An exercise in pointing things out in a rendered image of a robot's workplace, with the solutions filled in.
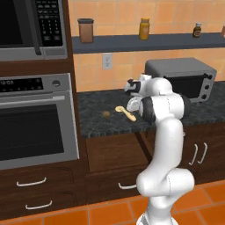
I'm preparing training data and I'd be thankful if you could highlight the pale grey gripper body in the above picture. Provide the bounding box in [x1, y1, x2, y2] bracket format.
[126, 98, 142, 113]

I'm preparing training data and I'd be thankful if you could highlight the open brown wooden drawer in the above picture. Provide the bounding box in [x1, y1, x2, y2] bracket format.
[84, 132, 154, 204]

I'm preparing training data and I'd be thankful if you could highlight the brown wooden drawer front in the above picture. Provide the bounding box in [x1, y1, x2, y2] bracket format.
[0, 191, 79, 221]
[0, 167, 77, 197]

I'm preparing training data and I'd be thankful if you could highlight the pale wooden spoon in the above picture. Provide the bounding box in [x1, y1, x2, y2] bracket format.
[114, 105, 137, 122]

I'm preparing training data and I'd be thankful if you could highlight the grey toaster oven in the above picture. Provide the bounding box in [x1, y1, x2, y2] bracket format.
[144, 57, 218, 104]

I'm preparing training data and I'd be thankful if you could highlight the brown wooden cupboard door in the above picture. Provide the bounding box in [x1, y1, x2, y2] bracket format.
[178, 124, 202, 183]
[200, 120, 225, 185]

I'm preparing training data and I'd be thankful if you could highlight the yellow jar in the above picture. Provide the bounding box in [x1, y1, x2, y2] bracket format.
[138, 18, 151, 41]

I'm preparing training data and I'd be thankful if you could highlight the brown jar with dark lid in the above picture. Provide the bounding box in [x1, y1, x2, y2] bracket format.
[76, 18, 95, 44]

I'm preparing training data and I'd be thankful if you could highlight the dark bottle with pale cap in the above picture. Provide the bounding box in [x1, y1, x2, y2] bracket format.
[192, 22, 203, 40]

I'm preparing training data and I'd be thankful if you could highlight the black and steel microwave oven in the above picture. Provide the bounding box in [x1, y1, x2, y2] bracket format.
[0, 0, 69, 62]

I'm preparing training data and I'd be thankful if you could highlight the white wall socket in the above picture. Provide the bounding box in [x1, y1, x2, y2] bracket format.
[102, 53, 113, 71]

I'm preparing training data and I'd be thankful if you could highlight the dark grey wall shelf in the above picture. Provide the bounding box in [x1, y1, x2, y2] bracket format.
[71, 32, 225, 54]

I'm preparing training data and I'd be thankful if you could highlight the white curved cupboard handle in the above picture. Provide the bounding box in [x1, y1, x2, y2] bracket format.
[188, 143, 200, 167]
[197, 142, 208, 165]

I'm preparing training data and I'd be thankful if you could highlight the white curved drawer handle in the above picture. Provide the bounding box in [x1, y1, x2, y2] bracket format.
[16, 177, 47, 188]
[118, 182, 138, 191]
[25, 200, 54, 211]

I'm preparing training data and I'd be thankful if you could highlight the steel oven door handle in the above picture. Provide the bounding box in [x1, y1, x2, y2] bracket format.
[0, 95, 66, 108]

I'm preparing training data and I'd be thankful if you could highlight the stainless steel wall oven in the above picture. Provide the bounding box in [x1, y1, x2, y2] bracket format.
[0, 72, 80, 171]

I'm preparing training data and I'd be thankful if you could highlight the dark microwave door handle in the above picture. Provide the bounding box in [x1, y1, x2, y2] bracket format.
[25, 0, 42, 56]

